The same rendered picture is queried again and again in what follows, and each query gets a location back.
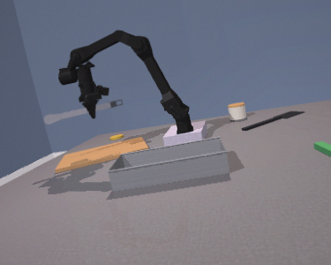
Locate light wooden board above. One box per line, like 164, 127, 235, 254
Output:
55, 137, 149, 173

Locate green rectangular bar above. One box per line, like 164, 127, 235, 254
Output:
314, 142, 331, 157

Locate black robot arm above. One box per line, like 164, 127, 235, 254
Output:
58, 30, 193, 134

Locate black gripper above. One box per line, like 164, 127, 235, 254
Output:
79, 79, 102, 118

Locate white jar with orange lid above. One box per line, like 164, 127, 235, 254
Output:
228, 102, 246, 120

